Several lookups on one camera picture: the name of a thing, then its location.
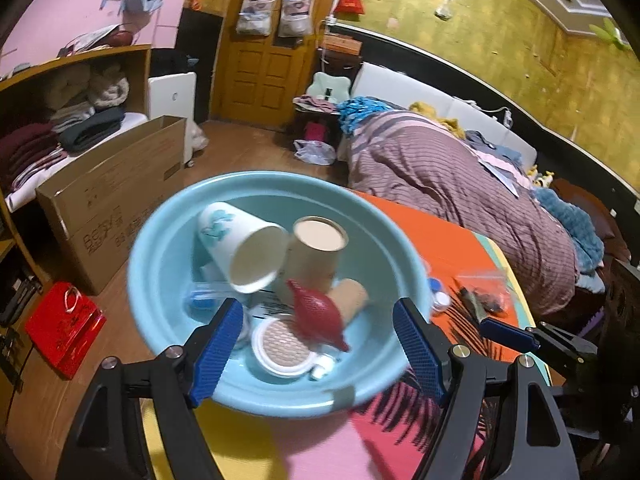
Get clear plastic bag dried leaves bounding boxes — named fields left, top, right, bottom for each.
left=454, top=269, right=513, bottom=316

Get clear round lid dish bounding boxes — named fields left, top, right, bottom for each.
left=432, top=290, right=451, bottom=313

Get round cushion compact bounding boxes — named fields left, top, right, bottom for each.
left=250, top=315, right=318, bottom=379

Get small brown cardboard tube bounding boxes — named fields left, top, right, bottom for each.
left=328, top=278, right=369, bottom=326

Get white paper cup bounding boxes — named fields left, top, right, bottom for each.
left=196, top=202, right=290, bottom=294

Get red rubber bulb blower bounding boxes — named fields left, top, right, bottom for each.
left=286, top=280, right=350, bottom=352

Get light blue plastic basin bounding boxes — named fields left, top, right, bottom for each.
left=126, top=170, right=435, bottom=420

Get blue fuzzy blanket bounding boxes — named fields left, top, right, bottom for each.
left=532, top=186, right=604, bottom=274

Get beige cardboard tube canister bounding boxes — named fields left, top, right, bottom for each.
left=273, top=216, right=348, bottom=304

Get red paper shopping bag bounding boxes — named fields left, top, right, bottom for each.
left=25, top=282, right=106, bottom=379

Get long cardboard box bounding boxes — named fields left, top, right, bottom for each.
left=36, top=116, right=186, bottom=295

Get purple striped duvet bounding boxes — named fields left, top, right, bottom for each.
left=347, top=110, right=578, bottom=318

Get plastic bag on floor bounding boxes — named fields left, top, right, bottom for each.
left=294, top=140, right=336, bottom=166

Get small dark side table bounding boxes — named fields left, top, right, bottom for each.
left=288, top=94, right=342, bottom=148

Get white cabinet on wheels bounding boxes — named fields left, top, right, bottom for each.
left=146, top=72, right=196, bottom=166

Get wooden door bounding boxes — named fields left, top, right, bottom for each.
left=209, top=0, right=333, bottom=130

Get white sofa headboard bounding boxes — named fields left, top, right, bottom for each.
left=352, top=62, right=537, bottom=170

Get wooden shelf unit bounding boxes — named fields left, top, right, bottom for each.
left=1, top=44, right=151, bottom=285

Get left hanging pocket organiser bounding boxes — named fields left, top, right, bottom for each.
left=235, top=0, right=278, bottom=37

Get hanging pocket organiser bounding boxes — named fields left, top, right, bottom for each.
left=235, top=0, right=278, bottom=37
left=278, top=0, right=314, bottom=38

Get right hanging pocket organiser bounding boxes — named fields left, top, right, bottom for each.
left=278, top=0, right=314, bottom=38

